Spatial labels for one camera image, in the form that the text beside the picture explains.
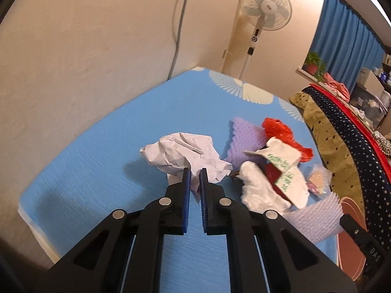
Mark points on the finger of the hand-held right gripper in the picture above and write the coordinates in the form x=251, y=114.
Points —
x=354, y=229

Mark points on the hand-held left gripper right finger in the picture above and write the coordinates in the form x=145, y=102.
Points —
x=203, y=201

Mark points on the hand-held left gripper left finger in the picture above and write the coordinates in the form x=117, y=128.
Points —
x=187, y=201

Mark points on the white paper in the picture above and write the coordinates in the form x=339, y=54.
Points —
x=177, y=152

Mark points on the clear snack packet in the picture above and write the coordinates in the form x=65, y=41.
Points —
x=319, y=178

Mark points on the purple foam net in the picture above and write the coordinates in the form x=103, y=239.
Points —
x=244, y=140

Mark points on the white green-printed paper wrapper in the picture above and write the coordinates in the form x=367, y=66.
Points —
x=281, y=155

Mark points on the red plastic bag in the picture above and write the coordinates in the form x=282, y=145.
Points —
x=276, y=129

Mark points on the clear plastic storage drawers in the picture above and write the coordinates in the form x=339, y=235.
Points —
x=371, y=106

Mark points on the pink cloth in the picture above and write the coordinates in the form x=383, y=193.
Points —
x=336, y=87

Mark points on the cardboard box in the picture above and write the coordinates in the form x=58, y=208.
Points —
x=371, y=81

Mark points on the potted green plant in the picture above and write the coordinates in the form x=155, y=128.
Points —
x=313, y=62

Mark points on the blue curtain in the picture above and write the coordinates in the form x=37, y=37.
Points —
x=345, y=36

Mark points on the white standing fan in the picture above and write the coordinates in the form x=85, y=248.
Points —
x=265, y=6

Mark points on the white wall socket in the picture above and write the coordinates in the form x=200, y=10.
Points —
x=224, y=54

